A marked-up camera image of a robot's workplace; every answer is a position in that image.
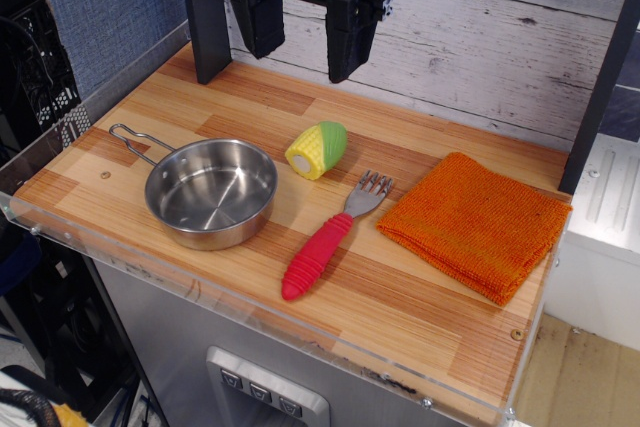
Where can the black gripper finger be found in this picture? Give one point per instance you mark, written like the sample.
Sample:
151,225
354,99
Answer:
261,25
350,29

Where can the red handled grey fork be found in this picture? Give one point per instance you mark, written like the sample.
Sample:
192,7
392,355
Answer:
310,262

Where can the orange knitted cloth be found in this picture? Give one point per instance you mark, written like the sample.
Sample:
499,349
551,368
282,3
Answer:
481,228

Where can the yellow green toy corn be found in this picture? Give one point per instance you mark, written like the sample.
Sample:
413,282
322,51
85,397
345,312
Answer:
318,149

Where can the black equipment rack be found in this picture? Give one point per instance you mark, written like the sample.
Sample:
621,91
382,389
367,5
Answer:
38,87

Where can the white side counter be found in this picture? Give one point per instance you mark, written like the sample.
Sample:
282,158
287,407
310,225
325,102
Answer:
595,283

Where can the silver toy cabinet front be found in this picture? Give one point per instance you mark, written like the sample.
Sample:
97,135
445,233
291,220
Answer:
205,365

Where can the dark left frame post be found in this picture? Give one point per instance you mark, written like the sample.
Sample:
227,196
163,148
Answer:
209,37

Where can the dark frame post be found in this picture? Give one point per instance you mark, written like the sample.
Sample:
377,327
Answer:
610,70
209,37

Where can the steel pot with handle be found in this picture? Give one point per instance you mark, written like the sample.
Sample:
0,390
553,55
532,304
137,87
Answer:
208,195

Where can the dark right frame post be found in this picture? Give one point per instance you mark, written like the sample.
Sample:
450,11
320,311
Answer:
610,70

